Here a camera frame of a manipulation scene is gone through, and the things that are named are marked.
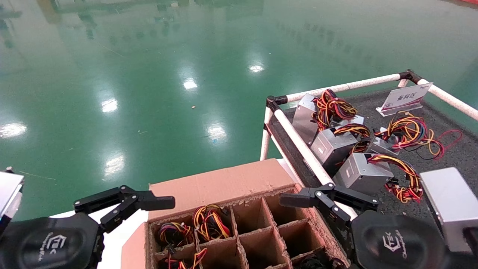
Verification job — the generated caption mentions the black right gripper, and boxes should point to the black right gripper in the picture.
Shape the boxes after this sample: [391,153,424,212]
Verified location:
[279,183,450,269]

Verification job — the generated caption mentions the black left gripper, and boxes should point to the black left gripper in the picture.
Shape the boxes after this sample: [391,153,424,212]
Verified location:
[0,186,137,269]

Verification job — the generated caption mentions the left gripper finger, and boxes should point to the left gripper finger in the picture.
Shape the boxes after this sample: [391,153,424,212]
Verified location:
[100,191,175,233]

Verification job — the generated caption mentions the silver power supply mesh side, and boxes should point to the silver power supply mesh side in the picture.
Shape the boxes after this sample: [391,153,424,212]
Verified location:
[192,204,233,241]

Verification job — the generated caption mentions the cardboard box with dividers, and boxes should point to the cardboard box with dividers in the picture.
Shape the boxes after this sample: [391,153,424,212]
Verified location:
[120,159,351,269]

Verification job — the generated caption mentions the silver power supply upright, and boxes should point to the silver power supply upright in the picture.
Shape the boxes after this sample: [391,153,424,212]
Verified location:
[292,89,358,146]

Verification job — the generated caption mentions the white pipe leg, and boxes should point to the white pipe leg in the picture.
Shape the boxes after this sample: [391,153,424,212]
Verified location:
[260,108,275,161]

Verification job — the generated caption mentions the small silver power supply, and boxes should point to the small silver power supply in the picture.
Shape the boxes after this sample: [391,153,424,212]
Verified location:
[330,114,365,129]

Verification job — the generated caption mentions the black pipe connector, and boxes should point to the black pipe connector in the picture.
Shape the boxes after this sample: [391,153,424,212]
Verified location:
[266,95,288,112]
[399,69,422,84]

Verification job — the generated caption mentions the white acrylic sign placard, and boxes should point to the white acrylic sign placard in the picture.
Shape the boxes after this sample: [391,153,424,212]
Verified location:
[375,82,434,117]

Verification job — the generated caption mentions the power supply purple yellow cables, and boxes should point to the power supply purple yellow cables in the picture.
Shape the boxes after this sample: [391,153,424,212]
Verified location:
[157,222,195,251]

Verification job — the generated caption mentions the silver power supply with cables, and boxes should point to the silver power supply with cables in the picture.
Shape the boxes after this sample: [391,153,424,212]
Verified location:
[310,123,371,177]
[332,152,424,204]

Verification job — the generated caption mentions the power supply black cables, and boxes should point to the power supply black cables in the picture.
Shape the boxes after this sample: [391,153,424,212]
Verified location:
[297,250,338,269]

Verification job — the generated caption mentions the long white pipe rail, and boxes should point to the long white pipe rail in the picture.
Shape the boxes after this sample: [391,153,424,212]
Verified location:
[274,108,360,222]

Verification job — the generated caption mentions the power supply red orange cables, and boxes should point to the power supply red orange cables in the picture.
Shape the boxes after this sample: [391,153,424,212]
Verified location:
[164,248,208,269]

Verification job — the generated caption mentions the silver power supply spread cables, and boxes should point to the silver power supply spread cables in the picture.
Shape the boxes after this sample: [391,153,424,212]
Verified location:
[368,110,463,161]

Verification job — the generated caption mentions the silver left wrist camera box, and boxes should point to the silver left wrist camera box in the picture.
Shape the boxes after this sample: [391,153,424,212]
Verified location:
[0,170,25,228]

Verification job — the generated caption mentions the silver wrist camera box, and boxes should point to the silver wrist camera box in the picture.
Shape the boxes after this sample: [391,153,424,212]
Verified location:
[420,167,478,258]
[0,170,25,228]

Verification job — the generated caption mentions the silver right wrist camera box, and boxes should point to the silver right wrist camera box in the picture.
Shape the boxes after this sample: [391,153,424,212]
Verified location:
[420,167,478,258]

